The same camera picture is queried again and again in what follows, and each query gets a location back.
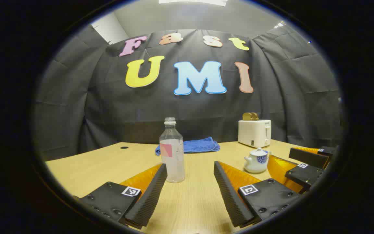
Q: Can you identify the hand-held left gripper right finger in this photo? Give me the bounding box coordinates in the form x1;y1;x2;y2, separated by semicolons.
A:
213;161;304;228

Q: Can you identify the white toaster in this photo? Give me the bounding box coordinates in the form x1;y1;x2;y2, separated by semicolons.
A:
238;119;272;149

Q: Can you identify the clear plastic water bottle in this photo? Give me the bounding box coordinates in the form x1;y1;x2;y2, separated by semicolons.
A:
159;117;185;183

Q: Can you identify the white teacup with blue print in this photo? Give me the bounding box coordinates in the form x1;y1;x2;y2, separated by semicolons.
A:
244;151;272;174

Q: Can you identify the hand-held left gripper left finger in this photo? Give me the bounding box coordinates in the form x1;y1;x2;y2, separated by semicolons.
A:
73;163;168;230

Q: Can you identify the white teacup lid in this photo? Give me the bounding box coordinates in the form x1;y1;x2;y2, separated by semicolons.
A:
250;147;268;157

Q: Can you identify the blue folded towel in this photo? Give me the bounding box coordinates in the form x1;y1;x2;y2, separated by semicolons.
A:
155;136;221;156

